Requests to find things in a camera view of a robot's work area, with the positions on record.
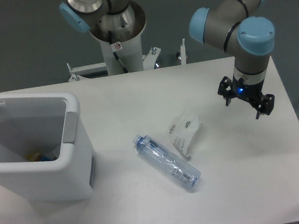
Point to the colourful trash inside bin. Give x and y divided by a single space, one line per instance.
38 157

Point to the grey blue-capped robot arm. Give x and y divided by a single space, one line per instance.
231 27

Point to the clear plastic water bottle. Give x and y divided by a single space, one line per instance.
176 168

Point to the white open trash can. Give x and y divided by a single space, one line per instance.
48 123

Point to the white metal base frame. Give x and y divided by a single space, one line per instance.
127 64

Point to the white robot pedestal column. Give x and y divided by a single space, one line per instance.
120 34

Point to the white paper wrapper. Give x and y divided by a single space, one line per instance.
183 132

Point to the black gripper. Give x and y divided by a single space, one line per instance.
264 104

